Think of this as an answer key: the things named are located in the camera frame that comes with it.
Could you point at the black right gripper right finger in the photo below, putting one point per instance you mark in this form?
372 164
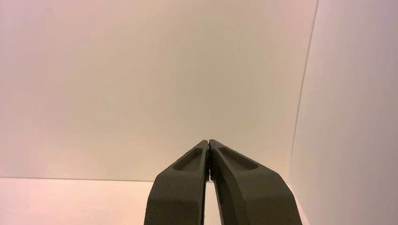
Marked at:
252 192

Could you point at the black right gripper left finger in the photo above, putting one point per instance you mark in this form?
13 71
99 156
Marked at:
180 192

